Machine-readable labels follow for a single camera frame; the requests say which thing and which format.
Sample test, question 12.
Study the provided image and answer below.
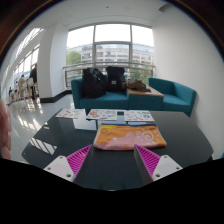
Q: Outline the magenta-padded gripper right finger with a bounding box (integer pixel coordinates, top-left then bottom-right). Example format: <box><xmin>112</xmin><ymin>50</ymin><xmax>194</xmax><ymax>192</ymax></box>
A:
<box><xmin>133</xmin><ymin>144</ymin><xmax>184</xmax><ymax>186</ymax></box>

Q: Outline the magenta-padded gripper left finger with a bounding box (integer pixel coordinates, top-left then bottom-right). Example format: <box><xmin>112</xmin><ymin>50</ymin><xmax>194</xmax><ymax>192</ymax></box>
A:
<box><xmin>43</xmin><ymin>143</ymin><xmax>93</xmax><ymax>183</ymax></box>

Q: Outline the orange yellow pink printed towel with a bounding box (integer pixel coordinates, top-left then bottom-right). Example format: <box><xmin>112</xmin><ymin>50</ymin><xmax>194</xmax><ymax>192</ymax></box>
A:
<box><xmin>92</xmin><ymin>123</ymin><xmax>168</xmax><ymax>151</ymax></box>

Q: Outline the printed sticker paper sheet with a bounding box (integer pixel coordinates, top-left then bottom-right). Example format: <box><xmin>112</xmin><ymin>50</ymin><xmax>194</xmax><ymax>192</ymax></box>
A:
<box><xmin>85</xmin><ymin>108</ymin><xmax>118</xmax><ymax>121</ymax></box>
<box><xmin>123</xmin><ymin>110</ymin><xmax>156</xmax><ymax>123</ymax></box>
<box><xmin>55</xmin><ymin>108</ymin><xmax>86</xmax><ymax>120</ymax></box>

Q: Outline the teal side table wooden top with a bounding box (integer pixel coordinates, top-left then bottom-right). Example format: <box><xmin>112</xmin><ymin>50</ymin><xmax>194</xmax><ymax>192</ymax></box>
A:
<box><xmin>126</xmin><ymin>85</ymin><xmax>165</xmax><ymax>112</ymax></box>

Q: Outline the teal fabric armchair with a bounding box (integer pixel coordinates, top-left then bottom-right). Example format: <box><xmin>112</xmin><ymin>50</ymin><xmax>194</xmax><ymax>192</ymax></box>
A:
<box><xmin>147</xmin><ymin>77</ymin><xmax>198</xmax><ymax>118</ymax></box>

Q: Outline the teal fabric sofa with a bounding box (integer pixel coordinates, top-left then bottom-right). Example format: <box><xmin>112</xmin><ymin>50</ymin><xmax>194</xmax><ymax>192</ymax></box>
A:
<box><xmin>70</xmin><ymin>74</ymin><xmax>130</xmax><ymax>113</ymax></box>

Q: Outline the brown jacket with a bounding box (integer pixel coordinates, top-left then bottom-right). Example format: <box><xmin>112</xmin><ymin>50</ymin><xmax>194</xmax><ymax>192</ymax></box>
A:
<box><xmin>125</xmin><ymin>77</ymin><xmax>152</xmax><ymax>93</ymax></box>

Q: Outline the shiny black backpack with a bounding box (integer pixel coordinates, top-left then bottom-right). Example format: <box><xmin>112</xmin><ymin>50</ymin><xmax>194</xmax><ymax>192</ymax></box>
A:
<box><xmin>81</xmin><ymin>67</ymin><xmax>108</xmax><ymax>99</ymax></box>

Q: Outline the person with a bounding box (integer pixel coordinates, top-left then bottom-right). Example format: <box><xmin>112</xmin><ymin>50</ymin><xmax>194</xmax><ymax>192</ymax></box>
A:
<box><xmin>17</xmin><ymin>74</ymin><xmax>27</xmax><ymax>100</ymax></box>
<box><xmin>29</xmin><ymin>63</ymin><xmax>38</xmax><ymax>101</ymax></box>

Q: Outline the black backpack with label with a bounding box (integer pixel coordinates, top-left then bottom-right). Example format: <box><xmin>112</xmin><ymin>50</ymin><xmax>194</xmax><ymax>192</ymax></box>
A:
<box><xmin>105</xmin><ymin>65</ymin><xmax>127</xmax><ymax>93</ymax></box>

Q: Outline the metal window railing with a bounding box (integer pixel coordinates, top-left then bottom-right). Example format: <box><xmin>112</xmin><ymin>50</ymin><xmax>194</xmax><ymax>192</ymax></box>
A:
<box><xmin>62</xmin><ymin>61</ymin><xmax>156</xmax><ymax>88</ymax></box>

